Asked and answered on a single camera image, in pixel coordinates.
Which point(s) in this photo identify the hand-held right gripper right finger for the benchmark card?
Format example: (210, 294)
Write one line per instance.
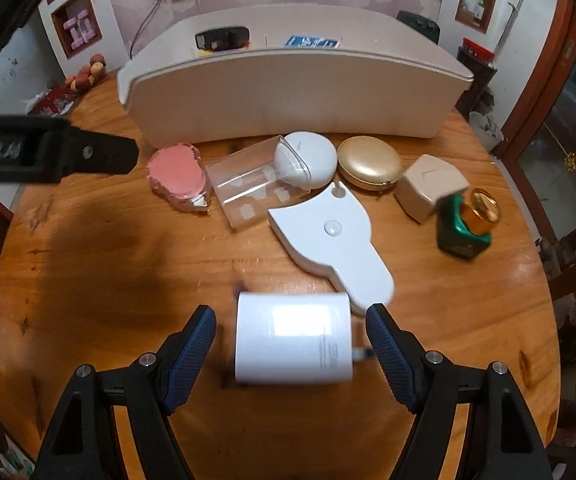
(393, 355)

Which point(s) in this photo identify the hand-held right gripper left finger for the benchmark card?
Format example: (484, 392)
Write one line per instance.
(190, 355)

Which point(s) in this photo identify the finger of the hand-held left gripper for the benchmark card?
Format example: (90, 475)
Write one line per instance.
(103, 152)

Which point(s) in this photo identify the white power adapter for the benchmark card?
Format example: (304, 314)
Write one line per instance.
(293, 340)

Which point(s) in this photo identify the white cat-shaped gadget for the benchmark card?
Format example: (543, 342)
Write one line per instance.
(333, 245)

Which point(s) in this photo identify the green bottle gold cap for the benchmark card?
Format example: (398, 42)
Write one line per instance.
(455, 235)

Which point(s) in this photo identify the clear plastic box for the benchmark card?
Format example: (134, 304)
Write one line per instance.
(248, 190)

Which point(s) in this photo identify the black charger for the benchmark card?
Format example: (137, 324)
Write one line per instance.
(220, 39)

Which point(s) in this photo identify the beige faceted box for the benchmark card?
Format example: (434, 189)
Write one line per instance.
(428, 185)

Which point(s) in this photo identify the gold round compact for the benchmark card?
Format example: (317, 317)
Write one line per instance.
(368, 162)

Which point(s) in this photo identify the white plastic bin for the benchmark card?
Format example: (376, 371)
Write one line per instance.
(293, 90)

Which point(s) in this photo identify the white round case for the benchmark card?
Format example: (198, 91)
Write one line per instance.
(313, 160)

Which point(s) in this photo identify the blue printed box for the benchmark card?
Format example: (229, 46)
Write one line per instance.
(313, 41)

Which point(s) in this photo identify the red printed box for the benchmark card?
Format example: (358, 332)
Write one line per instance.
(53, 100)

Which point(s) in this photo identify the pink dumbbell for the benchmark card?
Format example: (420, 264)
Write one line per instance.
(88, 25)
(75, 32)

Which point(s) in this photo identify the white bucket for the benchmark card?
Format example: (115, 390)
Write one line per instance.
(488, 132)

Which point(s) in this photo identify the wooden-framed glass door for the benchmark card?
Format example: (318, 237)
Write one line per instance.
(558, 150)

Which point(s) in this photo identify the small gold door ornament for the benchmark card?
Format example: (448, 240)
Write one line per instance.
(573, 161)

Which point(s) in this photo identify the tall dark canister red lid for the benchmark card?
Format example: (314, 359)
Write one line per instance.
(475, 75)

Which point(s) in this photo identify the dark air fryer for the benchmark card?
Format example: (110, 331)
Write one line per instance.
(420, 25)

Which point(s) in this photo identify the small bottle green top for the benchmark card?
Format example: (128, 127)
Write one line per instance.
(479, 5)

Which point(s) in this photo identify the long sheathed sword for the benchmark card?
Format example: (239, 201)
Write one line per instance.
(513, 10)

